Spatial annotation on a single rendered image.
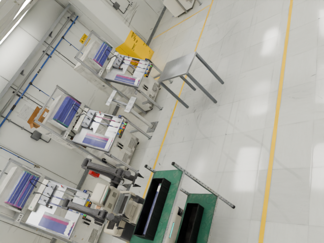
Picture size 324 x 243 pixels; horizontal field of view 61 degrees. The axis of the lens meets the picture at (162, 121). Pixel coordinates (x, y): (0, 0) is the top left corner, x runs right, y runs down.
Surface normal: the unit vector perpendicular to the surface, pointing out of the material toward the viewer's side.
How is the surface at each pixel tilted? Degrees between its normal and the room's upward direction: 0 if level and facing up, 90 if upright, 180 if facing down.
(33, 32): 90
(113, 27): 90
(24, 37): 90
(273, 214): 0
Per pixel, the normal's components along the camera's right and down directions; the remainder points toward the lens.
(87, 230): 0.67, -0.18
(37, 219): 0.03, -0.50
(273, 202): -0.67, -0.55
